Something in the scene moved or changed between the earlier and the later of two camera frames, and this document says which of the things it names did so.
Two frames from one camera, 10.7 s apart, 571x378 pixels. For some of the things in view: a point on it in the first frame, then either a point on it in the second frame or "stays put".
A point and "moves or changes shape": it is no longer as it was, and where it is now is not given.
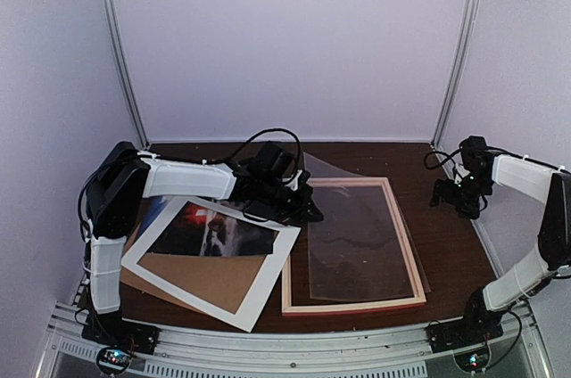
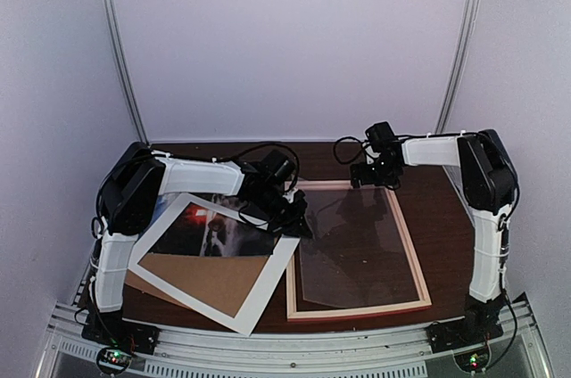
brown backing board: [219, 281] stays put
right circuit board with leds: [474, 360] stays put
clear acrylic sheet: [355, 248] moves or changes shape
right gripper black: [470, 210] -> [367, 179]
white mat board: [261, 283] -> [176, 215]
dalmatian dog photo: [208, 230] stays put
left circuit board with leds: [113, 359] stays put
